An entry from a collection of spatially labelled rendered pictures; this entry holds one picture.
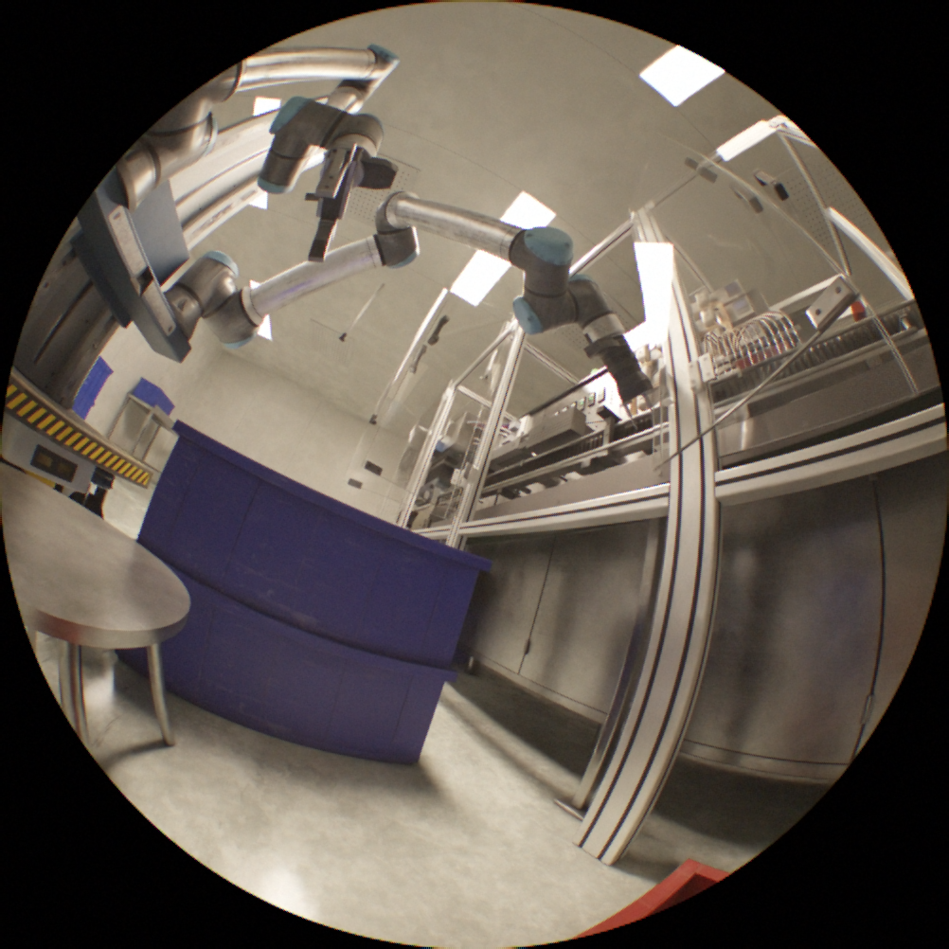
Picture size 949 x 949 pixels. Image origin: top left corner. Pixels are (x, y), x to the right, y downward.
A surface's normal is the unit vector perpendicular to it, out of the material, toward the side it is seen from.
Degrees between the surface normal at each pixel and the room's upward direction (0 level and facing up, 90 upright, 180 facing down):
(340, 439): 90
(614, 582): 90
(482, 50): 180
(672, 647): 90
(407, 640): 90
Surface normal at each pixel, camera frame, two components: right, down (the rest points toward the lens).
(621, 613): -0.84, -0.41
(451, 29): -0.28, 0.89
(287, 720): 0.45, -0.21
